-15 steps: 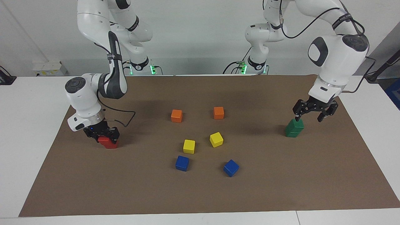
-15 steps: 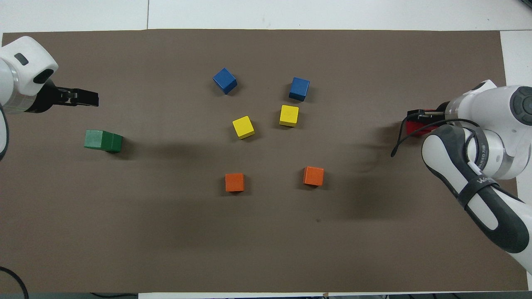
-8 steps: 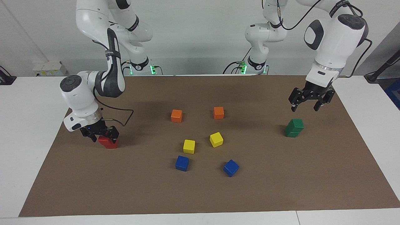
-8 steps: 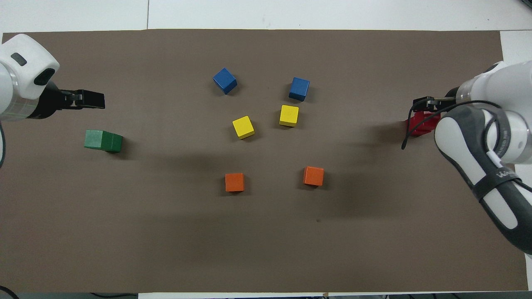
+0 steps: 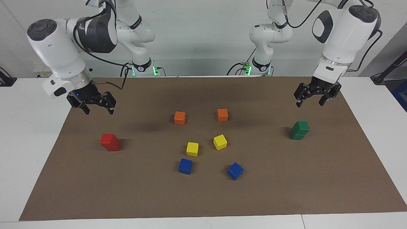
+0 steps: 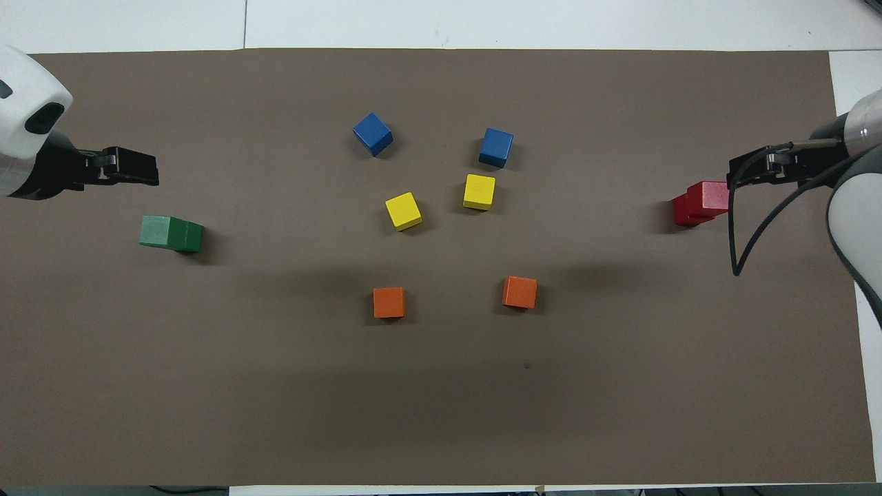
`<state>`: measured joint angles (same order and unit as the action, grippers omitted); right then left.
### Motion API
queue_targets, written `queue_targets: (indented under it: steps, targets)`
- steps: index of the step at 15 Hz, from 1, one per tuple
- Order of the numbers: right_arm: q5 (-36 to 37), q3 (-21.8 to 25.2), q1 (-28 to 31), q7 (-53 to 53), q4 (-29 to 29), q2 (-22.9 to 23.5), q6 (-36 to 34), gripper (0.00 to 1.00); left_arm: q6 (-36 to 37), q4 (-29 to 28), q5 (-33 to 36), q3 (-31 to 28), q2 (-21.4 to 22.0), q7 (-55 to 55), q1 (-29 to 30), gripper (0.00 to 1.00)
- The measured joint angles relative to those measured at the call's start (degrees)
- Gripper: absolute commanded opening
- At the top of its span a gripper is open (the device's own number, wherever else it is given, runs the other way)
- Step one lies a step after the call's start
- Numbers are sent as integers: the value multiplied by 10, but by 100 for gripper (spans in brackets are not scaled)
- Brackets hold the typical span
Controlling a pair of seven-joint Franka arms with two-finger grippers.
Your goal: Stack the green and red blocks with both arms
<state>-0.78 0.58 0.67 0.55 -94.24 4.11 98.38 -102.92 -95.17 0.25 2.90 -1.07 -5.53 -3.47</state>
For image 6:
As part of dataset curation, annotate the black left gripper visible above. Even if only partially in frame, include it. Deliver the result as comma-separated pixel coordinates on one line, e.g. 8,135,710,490
10,132,161,201

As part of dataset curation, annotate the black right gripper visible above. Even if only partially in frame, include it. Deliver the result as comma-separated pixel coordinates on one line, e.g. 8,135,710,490
730,115,852,189

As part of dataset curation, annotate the red wooden cube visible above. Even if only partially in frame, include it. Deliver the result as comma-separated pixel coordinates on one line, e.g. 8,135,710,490
672,193,717,227
686,180,730,217

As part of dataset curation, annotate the blue wooden cube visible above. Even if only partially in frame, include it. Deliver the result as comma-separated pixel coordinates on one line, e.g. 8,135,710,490
478,127,514,169
353,112,394,157

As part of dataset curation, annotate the orange wooden cube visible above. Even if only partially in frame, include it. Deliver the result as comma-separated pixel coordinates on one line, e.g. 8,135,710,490
373,287,406,319
502,276,538,309

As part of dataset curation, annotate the yellow wooden cube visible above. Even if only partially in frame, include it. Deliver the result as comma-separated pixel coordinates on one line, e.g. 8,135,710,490
463,174,497,211
384,192,423,231

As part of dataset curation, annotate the brown paper table mat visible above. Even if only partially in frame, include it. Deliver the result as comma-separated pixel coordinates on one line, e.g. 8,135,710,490
0,48,876,487

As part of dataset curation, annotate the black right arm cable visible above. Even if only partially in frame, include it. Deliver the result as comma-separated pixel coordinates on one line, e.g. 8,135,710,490
728,145,872,277

